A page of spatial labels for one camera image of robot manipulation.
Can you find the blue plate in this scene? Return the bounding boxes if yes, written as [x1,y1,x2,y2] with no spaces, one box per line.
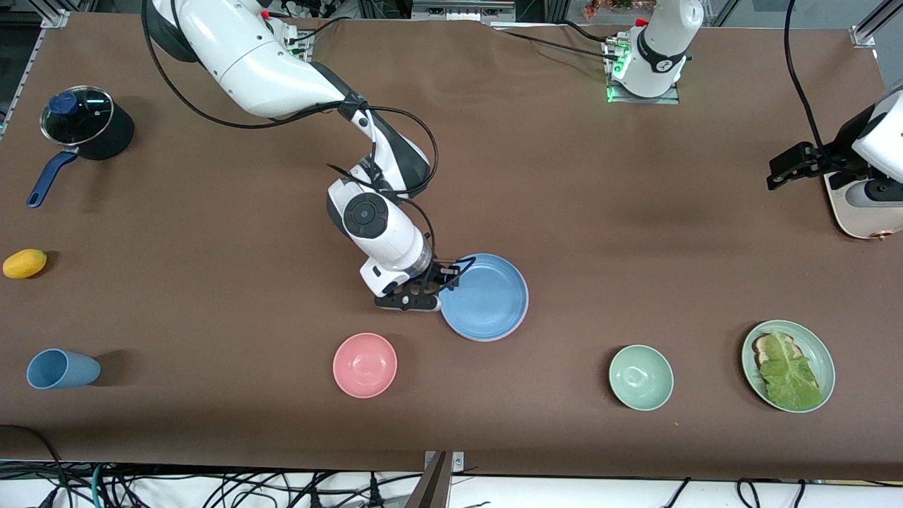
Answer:
[439,253,529,343]

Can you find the beige toaster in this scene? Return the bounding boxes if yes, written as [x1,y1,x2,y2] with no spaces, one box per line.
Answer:
[824,173,903,241]

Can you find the brown table cloth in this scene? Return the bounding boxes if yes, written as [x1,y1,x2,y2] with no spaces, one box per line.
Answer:
[0,13,903,480]

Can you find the pink bowl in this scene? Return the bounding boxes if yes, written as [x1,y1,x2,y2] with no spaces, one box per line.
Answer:
[333,333,398,399]

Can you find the toasted bread slice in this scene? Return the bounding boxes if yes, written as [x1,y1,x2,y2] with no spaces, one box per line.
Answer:
[752,333,798,368]

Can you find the green plate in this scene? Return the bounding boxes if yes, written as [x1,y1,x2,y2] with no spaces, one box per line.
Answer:
[741,320,836,413]

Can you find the green lettuce leaf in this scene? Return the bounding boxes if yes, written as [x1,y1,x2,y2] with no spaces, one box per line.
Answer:
[758,329,825,410]

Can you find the dark brown angled bar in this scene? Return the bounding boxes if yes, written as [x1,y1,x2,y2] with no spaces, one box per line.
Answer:
[404,452,452,508]

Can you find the green bowl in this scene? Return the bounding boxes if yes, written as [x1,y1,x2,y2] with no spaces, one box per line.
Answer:
[609,344,674,411]

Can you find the orange artificial flowers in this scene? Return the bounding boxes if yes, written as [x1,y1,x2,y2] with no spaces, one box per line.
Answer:
[582,0,657,20]

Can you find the grey metal box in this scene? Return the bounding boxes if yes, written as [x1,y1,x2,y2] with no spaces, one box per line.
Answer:
[411,0,517,23]

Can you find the blue cup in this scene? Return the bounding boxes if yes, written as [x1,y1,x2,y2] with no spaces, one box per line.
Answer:
[26,349,102,390]

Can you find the glass lid blue knob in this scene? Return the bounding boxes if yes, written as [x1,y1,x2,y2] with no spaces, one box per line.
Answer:
[40,86,114,146]

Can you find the yellow lemon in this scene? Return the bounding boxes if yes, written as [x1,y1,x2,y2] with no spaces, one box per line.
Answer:
[2,248,48,279]

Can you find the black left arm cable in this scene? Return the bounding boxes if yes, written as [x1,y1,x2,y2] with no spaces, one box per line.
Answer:
[783,0,826,149]

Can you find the aluminium frame profile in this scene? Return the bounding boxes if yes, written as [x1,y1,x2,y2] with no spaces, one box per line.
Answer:
[0,0,75,138]
[850,0,903,49]

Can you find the black base cable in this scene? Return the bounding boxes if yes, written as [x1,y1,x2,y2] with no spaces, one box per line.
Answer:
[296,18,341,44]
[561,20,612,44]
[492,28,623,61]

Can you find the black pot blue handle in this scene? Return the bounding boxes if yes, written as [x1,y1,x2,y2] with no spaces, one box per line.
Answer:
[27,85,136,210]

